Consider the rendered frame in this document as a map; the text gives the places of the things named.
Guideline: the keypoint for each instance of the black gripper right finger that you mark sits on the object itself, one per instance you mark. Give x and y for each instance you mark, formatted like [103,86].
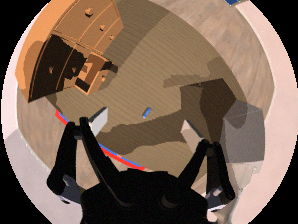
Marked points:
[218,182]

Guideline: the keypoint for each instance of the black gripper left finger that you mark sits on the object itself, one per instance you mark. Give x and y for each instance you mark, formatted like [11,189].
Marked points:
[62,179]

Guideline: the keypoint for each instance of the brown wooden chest of drawers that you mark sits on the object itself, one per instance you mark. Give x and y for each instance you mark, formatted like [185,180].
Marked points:
[36,39]

